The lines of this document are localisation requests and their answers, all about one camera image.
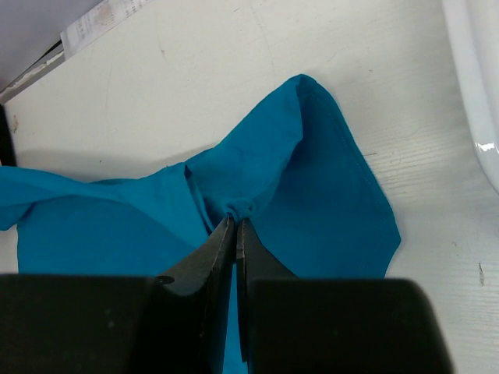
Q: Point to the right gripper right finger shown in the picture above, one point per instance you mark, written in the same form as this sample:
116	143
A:
289	324

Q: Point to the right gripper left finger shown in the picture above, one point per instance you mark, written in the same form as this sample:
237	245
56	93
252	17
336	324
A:
175	322

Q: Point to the blue t shirt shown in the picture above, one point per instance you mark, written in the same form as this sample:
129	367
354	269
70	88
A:
291	166

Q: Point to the white paper label strip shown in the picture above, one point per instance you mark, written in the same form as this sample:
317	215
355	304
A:
97	22

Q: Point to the white plastic basket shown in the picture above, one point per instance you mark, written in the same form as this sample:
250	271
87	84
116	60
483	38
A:
473	34

